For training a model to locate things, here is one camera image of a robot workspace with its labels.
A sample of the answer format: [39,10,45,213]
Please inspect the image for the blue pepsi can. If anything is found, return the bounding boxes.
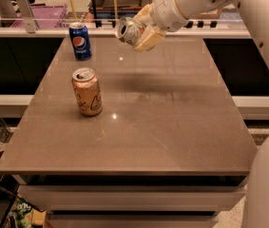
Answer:
[68,22,91,60]

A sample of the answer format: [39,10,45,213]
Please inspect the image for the orange lacroix can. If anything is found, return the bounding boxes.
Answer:
[71,67,103,116]

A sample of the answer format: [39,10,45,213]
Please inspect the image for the purple plastic crate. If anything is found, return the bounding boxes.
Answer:
[11,5,67,29]

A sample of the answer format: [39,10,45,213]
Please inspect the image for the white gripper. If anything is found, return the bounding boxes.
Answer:
[133,0,197,52]

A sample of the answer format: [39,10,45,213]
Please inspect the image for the green snack bag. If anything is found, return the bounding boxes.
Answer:
[3,199,43,228]

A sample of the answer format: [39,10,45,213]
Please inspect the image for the left metal railing post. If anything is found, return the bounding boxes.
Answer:
[16,0,37,33]

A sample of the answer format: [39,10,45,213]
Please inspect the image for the grey drawer cabinet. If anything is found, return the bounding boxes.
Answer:
[19,183,246,228]

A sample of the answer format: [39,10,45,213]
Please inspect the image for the green silver 7up can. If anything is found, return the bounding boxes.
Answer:
[115,17,144,46]

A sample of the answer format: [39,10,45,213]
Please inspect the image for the cardboard box with label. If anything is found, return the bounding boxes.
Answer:
[200,9,222,19]

